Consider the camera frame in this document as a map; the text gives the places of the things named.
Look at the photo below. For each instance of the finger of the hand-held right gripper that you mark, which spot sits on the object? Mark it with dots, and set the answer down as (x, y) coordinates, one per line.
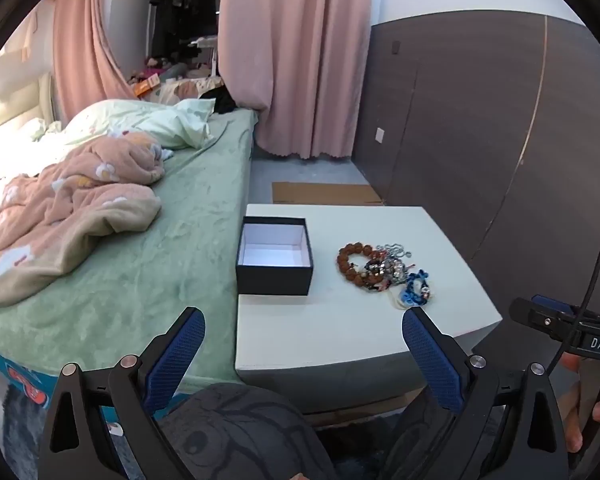
(540, 315)

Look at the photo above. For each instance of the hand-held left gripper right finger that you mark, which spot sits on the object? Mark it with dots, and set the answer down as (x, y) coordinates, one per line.
(430, 360)

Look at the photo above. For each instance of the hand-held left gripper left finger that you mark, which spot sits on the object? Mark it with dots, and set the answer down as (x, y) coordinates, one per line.
(175, 355)

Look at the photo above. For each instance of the black jewelry box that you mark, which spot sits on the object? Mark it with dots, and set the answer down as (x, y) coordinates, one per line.
(272, 280)

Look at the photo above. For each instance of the white bedside table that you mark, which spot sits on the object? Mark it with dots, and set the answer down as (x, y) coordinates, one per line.
(355, 340)

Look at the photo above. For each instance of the grey printed pants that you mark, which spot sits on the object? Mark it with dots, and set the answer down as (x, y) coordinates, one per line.
(240, 435)

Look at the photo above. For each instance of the bed with green sheet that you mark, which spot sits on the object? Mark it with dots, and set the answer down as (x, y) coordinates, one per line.
(180, 240)

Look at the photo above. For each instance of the blue printed bed skirt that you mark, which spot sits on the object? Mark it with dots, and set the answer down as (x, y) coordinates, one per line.
(10, 385)

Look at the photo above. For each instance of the pink floral fleece blanket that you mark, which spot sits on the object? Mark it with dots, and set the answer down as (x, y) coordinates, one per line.
(80, 200)

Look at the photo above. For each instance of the flat cardboard sheet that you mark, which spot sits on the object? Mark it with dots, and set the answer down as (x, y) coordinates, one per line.
(325, 194)

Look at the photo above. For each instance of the pale green pillow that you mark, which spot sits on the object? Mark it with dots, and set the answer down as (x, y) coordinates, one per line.
(130, 120)

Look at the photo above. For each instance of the black garment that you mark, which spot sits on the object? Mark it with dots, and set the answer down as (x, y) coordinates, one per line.
(222, 101)

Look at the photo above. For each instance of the orange box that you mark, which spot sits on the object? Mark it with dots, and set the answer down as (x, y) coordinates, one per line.
(145, 87)

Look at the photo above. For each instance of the pile of clutter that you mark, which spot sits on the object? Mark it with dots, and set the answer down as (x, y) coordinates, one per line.
(180, 77)

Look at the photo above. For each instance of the cream headboard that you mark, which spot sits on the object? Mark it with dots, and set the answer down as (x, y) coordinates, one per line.
(15, 105)

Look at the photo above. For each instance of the wide pink curtain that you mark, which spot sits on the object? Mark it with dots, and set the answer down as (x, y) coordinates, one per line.
(290, 60)

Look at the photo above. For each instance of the narrow pink curtain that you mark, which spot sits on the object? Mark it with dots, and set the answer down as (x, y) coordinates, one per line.
(80, 35)

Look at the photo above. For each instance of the hanging dark clothes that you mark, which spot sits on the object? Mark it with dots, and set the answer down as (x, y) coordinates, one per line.
(180, 5)

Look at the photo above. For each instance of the white wall socket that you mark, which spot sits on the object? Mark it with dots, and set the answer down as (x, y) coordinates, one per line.
(380, 135)

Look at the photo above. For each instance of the dark wall plate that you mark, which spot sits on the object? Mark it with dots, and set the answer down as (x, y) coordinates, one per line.
(395, 47)

